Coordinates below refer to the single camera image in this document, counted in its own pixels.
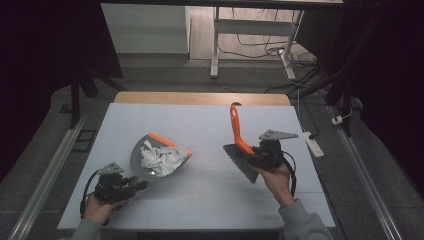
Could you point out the aluminium rail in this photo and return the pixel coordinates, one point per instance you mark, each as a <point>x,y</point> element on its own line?
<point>366,180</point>
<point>50,173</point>

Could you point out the dark curtain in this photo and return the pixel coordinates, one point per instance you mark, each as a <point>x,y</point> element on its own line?
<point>36,60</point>
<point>396,83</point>

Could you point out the grey dustpan with orange edge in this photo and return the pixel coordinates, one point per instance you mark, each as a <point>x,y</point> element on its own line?
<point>141,166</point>

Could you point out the white cabinet panel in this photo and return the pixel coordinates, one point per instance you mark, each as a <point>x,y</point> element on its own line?
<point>145,30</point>

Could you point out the black metal stand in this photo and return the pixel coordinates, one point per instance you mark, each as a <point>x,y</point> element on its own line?
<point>76,96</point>
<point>346,90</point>

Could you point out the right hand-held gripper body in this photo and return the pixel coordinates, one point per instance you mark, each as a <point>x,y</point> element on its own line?
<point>271,156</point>

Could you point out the person's right hand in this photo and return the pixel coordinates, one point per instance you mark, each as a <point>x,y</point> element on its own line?
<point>278,185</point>

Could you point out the pile of white paper scraps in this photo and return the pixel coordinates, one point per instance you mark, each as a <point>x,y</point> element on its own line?
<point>161,160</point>

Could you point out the wooden table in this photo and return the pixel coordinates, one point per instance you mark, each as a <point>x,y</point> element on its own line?
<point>186,98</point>

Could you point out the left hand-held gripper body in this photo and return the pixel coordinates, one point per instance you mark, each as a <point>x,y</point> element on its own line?
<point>108,190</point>

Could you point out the white foam board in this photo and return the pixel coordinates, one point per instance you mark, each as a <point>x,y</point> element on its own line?
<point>206,196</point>

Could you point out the white desk frame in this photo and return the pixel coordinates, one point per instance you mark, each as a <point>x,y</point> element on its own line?
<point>253,27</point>

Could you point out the person's left hand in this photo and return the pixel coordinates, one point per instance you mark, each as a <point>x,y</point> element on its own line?
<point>98,208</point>

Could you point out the white power strip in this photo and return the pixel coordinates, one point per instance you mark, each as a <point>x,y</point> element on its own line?
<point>313,145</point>

